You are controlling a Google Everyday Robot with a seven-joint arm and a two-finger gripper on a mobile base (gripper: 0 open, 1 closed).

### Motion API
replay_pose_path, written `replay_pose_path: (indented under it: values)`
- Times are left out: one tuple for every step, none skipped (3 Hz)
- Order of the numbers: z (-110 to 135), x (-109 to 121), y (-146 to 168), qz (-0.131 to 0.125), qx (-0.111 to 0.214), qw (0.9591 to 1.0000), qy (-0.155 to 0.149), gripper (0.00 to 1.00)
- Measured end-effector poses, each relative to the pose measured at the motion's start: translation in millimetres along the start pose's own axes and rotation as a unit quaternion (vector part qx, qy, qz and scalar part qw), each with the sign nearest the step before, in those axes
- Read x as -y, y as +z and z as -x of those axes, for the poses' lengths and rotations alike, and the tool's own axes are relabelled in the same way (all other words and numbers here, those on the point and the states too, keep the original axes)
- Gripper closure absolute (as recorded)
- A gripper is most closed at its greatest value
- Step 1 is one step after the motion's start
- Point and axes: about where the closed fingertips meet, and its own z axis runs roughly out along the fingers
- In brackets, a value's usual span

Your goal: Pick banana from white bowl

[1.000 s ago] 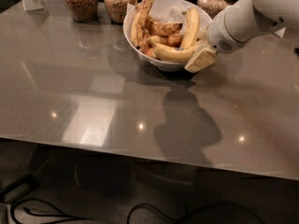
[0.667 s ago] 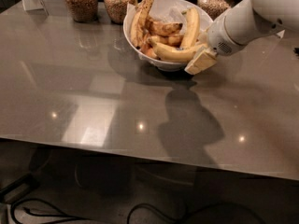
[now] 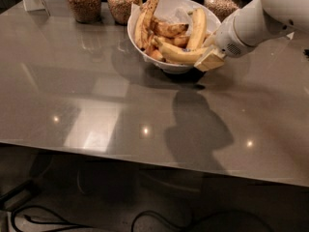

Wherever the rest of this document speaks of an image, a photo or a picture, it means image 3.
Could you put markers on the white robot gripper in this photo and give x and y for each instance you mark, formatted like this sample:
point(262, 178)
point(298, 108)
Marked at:
point(226, 40)

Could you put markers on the yellow banana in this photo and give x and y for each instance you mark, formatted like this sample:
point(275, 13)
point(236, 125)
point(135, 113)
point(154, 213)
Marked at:
point(177, 55)
point(199, 29)
point(179, 41)

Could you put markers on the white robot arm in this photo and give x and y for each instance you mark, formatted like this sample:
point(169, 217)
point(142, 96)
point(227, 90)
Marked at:
point(259, 21)

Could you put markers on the upright yellow banana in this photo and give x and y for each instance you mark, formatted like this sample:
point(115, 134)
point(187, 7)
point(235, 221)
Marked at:
point(199, 29)

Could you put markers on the white paper in bowl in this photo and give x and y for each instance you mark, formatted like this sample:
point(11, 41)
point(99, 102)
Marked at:
point(167, 14)

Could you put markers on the brown bruised middle banana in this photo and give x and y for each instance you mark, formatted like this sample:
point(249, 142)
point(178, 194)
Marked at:
point(169, 30)

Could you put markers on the spotted tall left banana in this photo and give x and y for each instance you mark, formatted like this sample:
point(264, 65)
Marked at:
point(143, 23)

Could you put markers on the right glass grain jar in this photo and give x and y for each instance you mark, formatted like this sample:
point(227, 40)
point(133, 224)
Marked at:
point(223, 8)

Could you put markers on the glass grain jar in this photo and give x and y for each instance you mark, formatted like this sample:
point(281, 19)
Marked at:
point(121, 9)
point(223, 8)
point(85, 11)

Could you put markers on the white stand top right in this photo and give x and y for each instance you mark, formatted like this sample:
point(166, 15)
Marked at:
point(291, 36)

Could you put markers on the left glass grain jar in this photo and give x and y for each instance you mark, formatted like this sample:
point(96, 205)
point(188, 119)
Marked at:
point(85, 11)

